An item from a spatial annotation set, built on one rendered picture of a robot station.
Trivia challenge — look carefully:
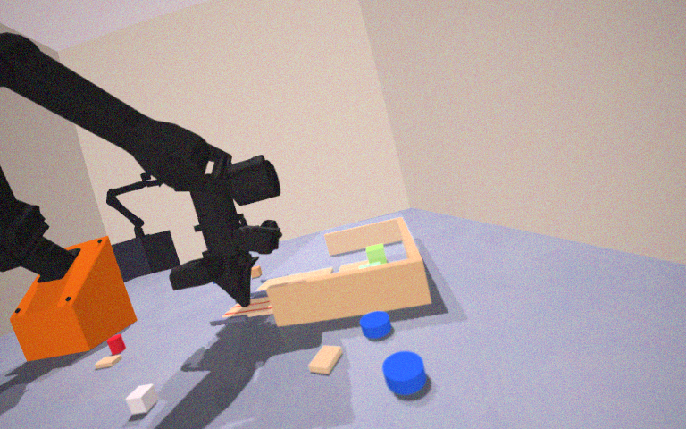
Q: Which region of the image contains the blue short cylinder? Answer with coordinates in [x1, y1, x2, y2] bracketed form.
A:
[382, 352, 426, 394]
[361, 311, 391, 339]

